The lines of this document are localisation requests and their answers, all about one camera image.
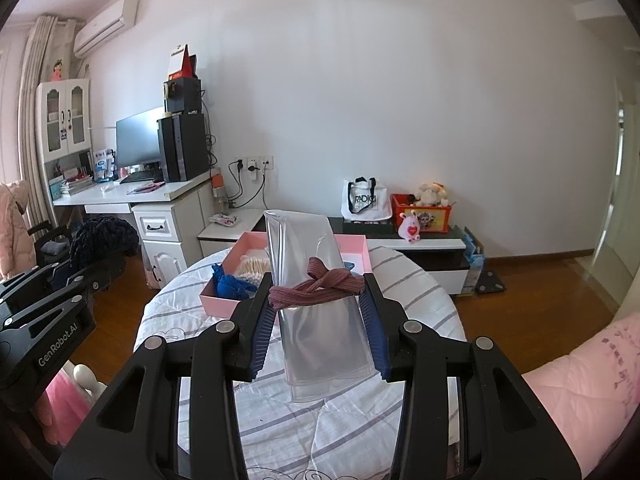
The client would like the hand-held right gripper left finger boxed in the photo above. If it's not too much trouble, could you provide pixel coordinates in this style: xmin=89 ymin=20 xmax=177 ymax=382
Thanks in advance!
xmin=52 ymin=271 xmax=281 ymax=480

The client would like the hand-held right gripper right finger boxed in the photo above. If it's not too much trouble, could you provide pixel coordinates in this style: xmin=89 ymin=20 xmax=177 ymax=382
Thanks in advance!
xmin=359 ymin=272 xmax=583 ymax=480

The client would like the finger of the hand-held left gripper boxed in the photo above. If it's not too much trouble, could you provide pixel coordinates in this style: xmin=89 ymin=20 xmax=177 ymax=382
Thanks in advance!
xmin=0 ymin=262 xmax=66 ymax=306
xmin=0 ymin=277 xmax=96 ymax=333

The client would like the pink cardboard box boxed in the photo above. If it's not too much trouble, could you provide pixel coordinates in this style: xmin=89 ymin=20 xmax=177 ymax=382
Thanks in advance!
xmin=199 ymin=231 xmax=373 ymax=318

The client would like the clear plastic bag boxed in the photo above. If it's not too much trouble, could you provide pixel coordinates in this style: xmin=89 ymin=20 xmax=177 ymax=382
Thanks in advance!
xmin=262 ymin=209 xmax=376 ymax=405

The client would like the dark blue knit item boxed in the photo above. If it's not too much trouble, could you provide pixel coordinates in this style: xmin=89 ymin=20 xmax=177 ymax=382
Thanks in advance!
xmin=210 ymin=261 xmax=261 ymax=302

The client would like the mauve headband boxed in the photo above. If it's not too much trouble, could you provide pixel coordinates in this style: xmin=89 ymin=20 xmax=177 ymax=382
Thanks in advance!
xmin=267 ymin=255 xmax=368 ymax=309

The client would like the white doll pink dress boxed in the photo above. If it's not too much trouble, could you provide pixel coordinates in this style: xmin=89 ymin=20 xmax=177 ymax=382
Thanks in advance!
xmin=47 ymin=362 xmax=108 ymax=456

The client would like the black chair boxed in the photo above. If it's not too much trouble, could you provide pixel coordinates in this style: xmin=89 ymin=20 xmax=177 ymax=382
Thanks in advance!
xmin=25 ymin=220 xmax=126 ymax=296

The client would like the pink coat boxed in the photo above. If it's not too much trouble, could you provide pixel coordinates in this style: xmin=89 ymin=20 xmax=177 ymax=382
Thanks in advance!
xmin=0 ymin=180 xmax=36 ymax=281

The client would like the navy chunky knit blanket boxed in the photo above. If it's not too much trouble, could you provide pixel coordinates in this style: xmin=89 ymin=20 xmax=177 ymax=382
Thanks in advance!
xmin=69 ymin=215 xmax=140 ymax=271

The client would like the low black white cabinet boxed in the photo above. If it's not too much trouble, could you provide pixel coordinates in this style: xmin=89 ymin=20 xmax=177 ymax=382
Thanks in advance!
xmin=197 ymin=207 xmax=473 ymax=296

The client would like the stack of books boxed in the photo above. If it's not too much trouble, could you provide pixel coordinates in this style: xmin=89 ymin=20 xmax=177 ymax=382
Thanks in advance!
xmin=60 ymin=177 xmax=95 ymax=197

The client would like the pink plush toy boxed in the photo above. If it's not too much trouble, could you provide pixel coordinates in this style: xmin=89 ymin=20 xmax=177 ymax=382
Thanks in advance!
xmin=397 ymin=211 xmax=422 ymax=245

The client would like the blue packet box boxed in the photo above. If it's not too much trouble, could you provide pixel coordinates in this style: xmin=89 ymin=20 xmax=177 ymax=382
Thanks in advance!
xmin=460 ymin=225 xmax=487 ymax=293

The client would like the white tote bag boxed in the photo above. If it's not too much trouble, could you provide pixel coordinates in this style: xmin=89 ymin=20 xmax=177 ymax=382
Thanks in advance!
xmin=341 ymin=176 xmax=392 ymax=222

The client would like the red storage box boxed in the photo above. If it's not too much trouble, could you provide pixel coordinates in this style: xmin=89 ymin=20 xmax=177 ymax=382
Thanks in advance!
xmin=389 ymin=193 xmax=453 ymax=233

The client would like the black floor scale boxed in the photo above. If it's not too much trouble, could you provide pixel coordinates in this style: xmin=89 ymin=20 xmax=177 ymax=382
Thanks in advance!
xmin=475 ymin=270 xmax=508 ymax=295

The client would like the white drawer unit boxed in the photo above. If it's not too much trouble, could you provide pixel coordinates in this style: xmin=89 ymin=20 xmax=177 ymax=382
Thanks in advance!
xmin=132 ymin=182 xmax=218 ymax=291

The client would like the blue and white box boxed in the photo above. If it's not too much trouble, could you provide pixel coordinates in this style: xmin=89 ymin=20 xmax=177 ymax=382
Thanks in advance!
xmin=92 ymin=146 xmax=117 ymax=183

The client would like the beige plush toy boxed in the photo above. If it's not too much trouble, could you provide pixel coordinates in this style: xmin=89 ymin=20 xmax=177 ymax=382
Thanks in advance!
xmin=412 ymin=181 xmax=451 ymax=207

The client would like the black keyboard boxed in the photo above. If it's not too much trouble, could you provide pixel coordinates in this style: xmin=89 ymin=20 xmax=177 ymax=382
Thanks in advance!
xmin=119 ymin=170 xmax=163 ymax=184

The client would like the orange cap bottle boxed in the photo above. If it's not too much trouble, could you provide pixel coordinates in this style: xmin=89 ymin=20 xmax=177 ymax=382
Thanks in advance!
xmin=210 ymin=175 xmax=227 ymax=213

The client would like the black computer monitor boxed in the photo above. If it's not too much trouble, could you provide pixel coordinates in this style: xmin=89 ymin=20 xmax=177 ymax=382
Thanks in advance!
xmin=115 ymin=106 xmax=166 ymax=173

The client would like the beige curtain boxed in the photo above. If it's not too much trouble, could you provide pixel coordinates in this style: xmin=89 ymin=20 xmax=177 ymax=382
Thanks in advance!
xmin=15 ymin=14 xmax=63 ymax=226

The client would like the white glass-door cabinet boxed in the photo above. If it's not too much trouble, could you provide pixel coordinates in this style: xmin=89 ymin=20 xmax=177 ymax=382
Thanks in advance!
xmin=34 ymin=77 xmax=93 ymax=178

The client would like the black computer tower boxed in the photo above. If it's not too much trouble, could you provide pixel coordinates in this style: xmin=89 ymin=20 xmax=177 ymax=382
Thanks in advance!
xmin=156 ymin=111 xmax=210 ymax=183

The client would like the pink floral quilt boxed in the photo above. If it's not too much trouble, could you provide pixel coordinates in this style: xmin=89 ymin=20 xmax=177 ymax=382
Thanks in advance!
xmin=447 ymin=310 xmax=640 ymax=480

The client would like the cream wardrobe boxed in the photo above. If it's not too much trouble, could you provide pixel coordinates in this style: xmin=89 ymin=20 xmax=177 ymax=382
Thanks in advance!
xmin=572 ymin=0 xmax=640 ymax=316

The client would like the black speaker box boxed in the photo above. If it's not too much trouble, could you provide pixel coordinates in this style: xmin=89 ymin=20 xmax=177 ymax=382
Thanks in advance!
xmin=162 ymin=77 xmax=203 ymax=115

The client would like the red and white box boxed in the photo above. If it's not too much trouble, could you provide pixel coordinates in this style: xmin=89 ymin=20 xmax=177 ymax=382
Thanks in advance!
xmin=167 ymin=44 xmax=198 ymax=81

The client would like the white air conditioner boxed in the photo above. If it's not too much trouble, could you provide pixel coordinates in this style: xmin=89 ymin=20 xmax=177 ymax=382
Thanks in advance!
xmin=72 ymin=0 xmax=139 ymax=58

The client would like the black power cable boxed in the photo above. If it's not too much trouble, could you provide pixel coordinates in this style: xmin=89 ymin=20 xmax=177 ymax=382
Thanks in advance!
xmin=227 ymin=159 xmax=266 ymax=210

